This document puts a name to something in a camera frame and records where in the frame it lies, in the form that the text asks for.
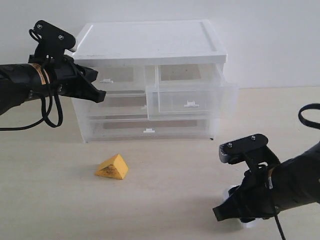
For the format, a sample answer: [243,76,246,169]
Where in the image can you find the clear drawer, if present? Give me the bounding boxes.
[88,119,211,140]
[93,66,145,92]
[86,92,148,121]
[145,63,238,120]

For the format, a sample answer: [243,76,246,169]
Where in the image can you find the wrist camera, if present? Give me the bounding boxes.
[29,20,78,62]
[218,133,280,166]

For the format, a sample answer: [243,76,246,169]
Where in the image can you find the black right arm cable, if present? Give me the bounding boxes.
[243,102,320,240]

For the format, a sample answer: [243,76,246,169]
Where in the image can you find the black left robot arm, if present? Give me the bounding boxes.
[0,54,106,114]

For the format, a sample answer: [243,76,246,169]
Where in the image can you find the yellow wedge block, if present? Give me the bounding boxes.
[94,154,129,180]

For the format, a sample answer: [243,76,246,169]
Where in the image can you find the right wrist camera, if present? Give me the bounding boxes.
[218,133,280,166]

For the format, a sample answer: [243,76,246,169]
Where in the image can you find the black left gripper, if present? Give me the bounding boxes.
[27,54,106,103]

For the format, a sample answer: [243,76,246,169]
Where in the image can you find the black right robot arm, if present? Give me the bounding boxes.
[212,143,320,221]

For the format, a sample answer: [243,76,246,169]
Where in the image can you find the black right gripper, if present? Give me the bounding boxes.
[212,167,275,222]

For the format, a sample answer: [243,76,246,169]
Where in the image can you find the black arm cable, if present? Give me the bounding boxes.
[243,102,320,240]
[0,28,64,132]

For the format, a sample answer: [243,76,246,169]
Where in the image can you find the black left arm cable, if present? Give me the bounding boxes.
[0,28,64,132]

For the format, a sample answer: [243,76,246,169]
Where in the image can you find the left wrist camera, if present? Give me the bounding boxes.
[29,20,78,62]

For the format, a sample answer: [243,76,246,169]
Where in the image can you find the white plastic drawer cabinet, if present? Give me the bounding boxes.
[72,19,227,143]

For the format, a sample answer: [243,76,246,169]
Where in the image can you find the white blue tube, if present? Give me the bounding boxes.
[222,185,260,229]

